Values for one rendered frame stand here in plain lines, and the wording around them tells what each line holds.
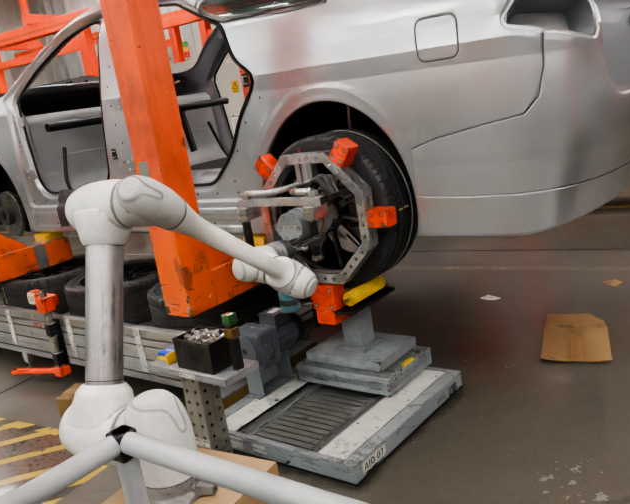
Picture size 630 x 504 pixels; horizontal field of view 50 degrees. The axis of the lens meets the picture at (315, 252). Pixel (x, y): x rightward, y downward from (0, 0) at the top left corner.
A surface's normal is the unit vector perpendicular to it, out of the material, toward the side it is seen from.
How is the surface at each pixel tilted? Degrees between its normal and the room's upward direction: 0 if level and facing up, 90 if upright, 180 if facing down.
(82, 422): 68
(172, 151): 90
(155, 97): 90
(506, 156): 90
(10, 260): 90
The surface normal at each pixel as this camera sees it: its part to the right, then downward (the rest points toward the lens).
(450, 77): -0.61, 0.27
